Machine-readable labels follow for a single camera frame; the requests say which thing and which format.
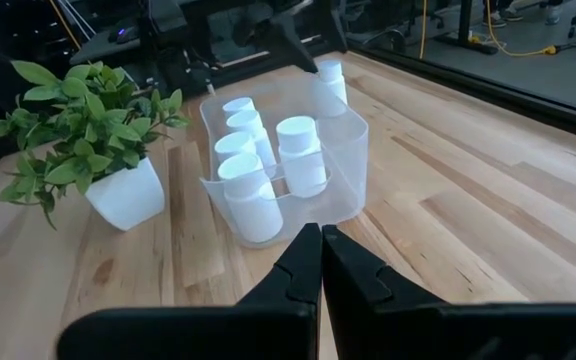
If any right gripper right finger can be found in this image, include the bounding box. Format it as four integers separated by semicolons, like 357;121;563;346
322;224;576;360

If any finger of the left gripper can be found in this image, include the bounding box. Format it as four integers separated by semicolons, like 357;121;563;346
231;8;320;76
317;0;350;54

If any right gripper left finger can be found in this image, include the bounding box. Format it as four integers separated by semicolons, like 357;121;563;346
56;222;324;360

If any white pill bottle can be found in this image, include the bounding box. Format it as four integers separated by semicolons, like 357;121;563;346
275;115;329;199
314;59;349;119
213;130;259;169
225;109;278;169
221;96;258;119
216;152;285;245

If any clear plastic basket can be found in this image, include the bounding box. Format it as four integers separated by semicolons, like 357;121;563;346
198;74;370;250

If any black mouse purple light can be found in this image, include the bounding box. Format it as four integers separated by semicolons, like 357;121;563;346
107;27;134;44

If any black desk leg stand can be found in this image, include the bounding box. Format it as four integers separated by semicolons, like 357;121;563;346
434;0;500;55

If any person's shoe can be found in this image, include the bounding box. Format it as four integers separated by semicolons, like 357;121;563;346
544;0;565;26
482;9;508;29

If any green plant in white pot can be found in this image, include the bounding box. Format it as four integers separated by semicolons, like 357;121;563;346
0;59;192;233

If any yellow floor cable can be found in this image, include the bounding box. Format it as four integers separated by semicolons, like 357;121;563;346
419;0;428;60
484;0;559;58

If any yellow hanging cord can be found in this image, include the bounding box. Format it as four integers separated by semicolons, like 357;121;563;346
47;0;83;51

